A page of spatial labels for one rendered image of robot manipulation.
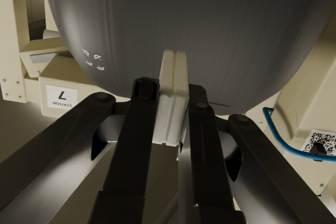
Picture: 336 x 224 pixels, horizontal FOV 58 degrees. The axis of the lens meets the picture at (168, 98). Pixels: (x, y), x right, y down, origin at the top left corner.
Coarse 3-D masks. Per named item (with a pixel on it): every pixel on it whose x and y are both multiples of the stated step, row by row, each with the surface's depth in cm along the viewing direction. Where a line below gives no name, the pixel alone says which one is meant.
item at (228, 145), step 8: (192, 88) 17; (200, 88) 17; (192, 96) 16; (200, 96) 16; (184, 120) 14; (216, 120) 14; (224, 120) 14; (184, 128) 14; (224, 128) 14; (184, 136) 14; (224, 136) 13; (224, 144) 13; (232, 144) 13; (224, 152) 14; (232, 152) 13; (240, 152) 13; (224, 160) 14; (232, 160) 14; (240, 160) 14
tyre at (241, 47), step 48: (48, 0) 33; (96, 0) 28; (144, 0) 27; (192, 0) 26; (240, 0) 25; (288, 0) 25; (96, 48) 32; (144, 48) 31; (192, 48) 30; (240, 48) 29; (288, 48) 29; (240, 96) 35
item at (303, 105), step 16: (320, 48) 55; (304, 64) 60; (320, 64) 54; (304, 80) 59; (320, 80) 53; (288, 96) 65; (304, 96) 58; (320, 96) 54; (272, 112) 72; (288, 112) 63; (304, 112) 57; (320, 112) 56; (288, 128) 62; (304, 128) 58; (320, 128) 58; (288, 144) 61; (288, 160) 64; (304, 160) 63; (304, 176) 66; (320, 176) 66; (320, 192) 69
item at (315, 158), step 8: (264, 112) 69; (272, 128) 63; (280, 136) 61; (280, 144) 60; (320, 144) 60; (296, 152) 59; (304, 152) 59; (312, 152) 60; (320, 152) 58; (320, 160) 59; (328, 160) 59
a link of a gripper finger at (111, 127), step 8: (120, 104) 14; (128, 104) 14; (112, 112) 13; (120, 112) 13; (104, 120) 13; (112, 120) 13; (120, 120) 13; (96, 128) 13; (104, 128) 13; (112, 128) 13; (120, 128) 13; (96, 136) 13; (104, 136) 13; (112, 136) 14
